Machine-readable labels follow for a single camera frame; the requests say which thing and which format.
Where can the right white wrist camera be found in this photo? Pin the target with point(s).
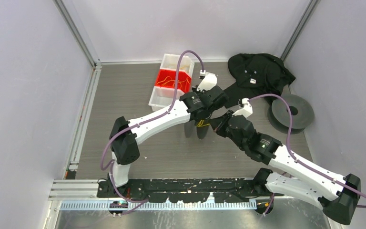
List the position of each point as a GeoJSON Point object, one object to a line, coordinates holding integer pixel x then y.
{"type": "Point", "coordinates": [245, 109]}

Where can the white plastic bin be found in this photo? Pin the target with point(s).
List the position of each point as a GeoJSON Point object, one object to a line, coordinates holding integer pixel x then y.
{"type": "Point", "coordinates": [161, 97]}
{"type": "Point", "coordinates": [170, 62]}

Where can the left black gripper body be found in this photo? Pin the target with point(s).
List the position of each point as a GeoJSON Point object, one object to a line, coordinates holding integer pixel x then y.
{"type": "Point", "coordinates": [200, 93]}

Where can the white plastic bin far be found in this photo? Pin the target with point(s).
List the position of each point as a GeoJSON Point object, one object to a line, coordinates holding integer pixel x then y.
{"type": "Point", "coordinates": [170, 62]}

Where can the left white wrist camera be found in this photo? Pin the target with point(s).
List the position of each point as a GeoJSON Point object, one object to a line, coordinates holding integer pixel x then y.
{"type": "Point", "coordinates": [208, 81]}

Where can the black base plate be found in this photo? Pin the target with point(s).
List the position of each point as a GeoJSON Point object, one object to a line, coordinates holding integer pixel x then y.
{"type": "Point", "coordinates": [193, 190]}

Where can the black cable spool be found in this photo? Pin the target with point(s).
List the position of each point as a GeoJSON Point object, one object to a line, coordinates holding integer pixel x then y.
{"type": "Point", "coordinates": [201, 126]}
{"type": "Point", "coordinates": [300, 110]}

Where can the slotted cable duct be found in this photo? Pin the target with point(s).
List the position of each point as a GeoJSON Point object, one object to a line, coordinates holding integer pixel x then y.
{"type": "Point", "coordinates": [115, 205]}

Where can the red plastic bin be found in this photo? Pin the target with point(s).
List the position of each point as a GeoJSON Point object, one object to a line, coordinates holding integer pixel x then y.
{"type": "Point", "coordinates": [166, 78]}

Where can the black cloth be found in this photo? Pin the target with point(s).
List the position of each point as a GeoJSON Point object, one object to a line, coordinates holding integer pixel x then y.
{"type": "Point", "coordinates": [256, 74]}

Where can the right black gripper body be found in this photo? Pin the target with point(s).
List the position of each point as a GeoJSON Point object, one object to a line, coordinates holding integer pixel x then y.
{"type": "Point", "coordinates": [223, 128]}

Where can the white plastic bin near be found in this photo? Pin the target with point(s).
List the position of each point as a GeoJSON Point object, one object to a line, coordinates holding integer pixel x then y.
{"type": "Point", "coordinates": [161, 97]}

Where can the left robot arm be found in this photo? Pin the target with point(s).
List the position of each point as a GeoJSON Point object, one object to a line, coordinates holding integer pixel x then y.
{"type": "Point", "coordinates": [127, 135]}

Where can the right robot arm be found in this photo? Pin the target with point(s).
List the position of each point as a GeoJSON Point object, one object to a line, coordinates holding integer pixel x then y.
{"type": "Point", "coordinates": [336, 195]}

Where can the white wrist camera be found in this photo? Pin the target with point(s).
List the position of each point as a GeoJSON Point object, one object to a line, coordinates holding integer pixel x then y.
{"type": "Point", "coordinates": [208, 81]}
{"type": "Point", "coordinates": [245, 109]}

